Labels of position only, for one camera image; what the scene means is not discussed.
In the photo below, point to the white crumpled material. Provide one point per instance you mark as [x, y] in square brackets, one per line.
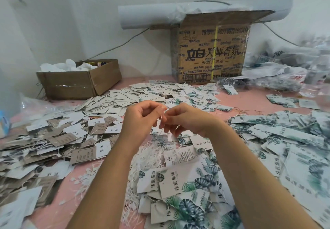
[67, 66]

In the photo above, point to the person's right forearm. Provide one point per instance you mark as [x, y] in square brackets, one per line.
[260, 182]

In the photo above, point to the heap of small tags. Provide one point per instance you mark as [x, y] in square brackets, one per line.
[144, 96]

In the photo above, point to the pile of brown white tags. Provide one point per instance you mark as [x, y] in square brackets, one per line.
[46, 156]

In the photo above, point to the clear plastic bag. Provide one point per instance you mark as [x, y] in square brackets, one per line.
[38, 105]

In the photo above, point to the large printed cardboard box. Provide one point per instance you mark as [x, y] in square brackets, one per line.
[211, 50]

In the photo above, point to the person's left forearm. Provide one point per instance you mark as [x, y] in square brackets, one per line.
[100, 195]

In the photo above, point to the person's right hand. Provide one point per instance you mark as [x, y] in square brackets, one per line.
[193, 120]

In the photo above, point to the person's left hand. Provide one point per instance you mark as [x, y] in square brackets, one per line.
[138, 125]

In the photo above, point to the blue tissue pack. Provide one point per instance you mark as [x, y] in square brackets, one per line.
[4, 124]

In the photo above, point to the small open cardboard box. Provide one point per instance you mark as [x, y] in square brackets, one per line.
[78, 79]

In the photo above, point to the white roll in plastic wrap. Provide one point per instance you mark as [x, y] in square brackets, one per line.
[149, 16]

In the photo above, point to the pile of green leaf tags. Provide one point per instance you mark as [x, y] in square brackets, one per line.
[278, 154]

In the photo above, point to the heap of clear plastic bags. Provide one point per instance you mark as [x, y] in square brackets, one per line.
[294, 67]

